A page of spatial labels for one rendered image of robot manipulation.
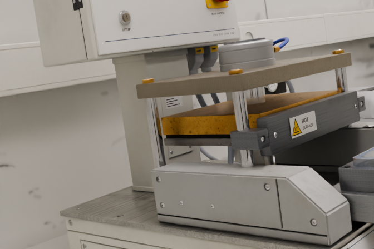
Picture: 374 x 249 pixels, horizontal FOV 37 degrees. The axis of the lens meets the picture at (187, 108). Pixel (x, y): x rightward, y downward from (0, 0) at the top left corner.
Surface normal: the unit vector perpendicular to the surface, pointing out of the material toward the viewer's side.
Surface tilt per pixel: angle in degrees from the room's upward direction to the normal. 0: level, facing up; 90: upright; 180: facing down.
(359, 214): 90
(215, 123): 90
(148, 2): 90
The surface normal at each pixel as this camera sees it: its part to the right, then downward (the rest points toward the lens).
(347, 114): 0.73, -0.04
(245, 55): -0.11, 0.11
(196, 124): -0.67, 0.17
